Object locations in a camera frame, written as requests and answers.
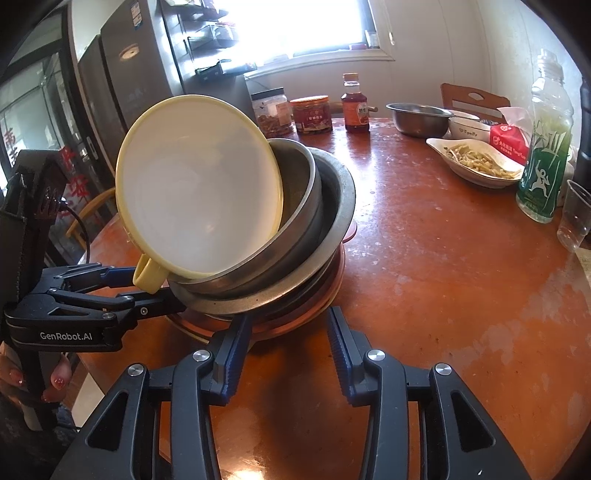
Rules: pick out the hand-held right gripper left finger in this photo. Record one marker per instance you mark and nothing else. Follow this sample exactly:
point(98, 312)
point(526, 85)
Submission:
point(233, 355)

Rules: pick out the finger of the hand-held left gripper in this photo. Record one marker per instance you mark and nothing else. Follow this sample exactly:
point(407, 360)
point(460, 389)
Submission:
point(117, 275)
point(147, 307)

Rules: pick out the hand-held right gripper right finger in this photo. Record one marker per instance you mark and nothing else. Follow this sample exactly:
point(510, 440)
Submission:
point(341, 355)

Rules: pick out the shallow steel plate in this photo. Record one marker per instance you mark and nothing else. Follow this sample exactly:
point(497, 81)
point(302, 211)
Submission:
point(334, 198)

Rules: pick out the deep steel bowl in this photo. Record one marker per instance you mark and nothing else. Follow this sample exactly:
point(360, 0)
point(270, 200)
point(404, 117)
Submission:
point(295, 184)

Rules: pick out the person's left hand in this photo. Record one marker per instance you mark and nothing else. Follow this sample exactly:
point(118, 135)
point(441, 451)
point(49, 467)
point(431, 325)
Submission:
point(57, 378)

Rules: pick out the curved wooden chair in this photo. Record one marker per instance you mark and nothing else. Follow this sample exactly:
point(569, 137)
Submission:
point(92, 203)

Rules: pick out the glass door red lettering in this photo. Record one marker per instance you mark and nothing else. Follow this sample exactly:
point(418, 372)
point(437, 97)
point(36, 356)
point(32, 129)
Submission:
point(27, 115)

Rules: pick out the grey refrigerator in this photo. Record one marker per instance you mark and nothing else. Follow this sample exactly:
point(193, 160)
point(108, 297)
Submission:
point(138, 69)

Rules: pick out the clear plastic food jar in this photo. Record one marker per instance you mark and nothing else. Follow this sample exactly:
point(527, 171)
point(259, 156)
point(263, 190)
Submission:
point(272, 115)

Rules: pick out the white dish of bean sprouts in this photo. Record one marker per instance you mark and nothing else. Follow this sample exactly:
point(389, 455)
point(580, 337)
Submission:
point(475, 161)

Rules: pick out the red label jar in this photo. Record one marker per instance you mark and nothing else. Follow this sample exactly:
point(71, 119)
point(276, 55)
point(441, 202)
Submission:
point(311, 117)

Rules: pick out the brown sauce bottle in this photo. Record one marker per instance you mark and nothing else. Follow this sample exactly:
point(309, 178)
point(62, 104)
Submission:
point(355, 110)

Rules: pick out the steel basin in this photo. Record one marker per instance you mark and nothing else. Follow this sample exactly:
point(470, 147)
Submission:
point(418, 120)

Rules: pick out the handwritten paper sheet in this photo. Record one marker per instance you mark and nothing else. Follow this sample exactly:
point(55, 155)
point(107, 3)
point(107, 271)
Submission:
point(586, 263)

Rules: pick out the clear plastic cup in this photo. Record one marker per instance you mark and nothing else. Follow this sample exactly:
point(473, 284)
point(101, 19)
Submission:
point(572, 217)

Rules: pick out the red tissue pack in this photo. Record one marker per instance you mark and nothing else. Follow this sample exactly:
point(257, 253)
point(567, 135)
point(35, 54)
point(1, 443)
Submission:
point(508, 143)

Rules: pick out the green drink bottle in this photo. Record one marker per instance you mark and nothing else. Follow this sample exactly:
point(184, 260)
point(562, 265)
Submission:
point(545, 175)

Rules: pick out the black thermos flask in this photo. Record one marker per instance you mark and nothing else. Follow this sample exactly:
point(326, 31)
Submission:
point(585, 152)

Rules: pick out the window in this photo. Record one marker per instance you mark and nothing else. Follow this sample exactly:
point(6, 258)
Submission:
point(314, 23)

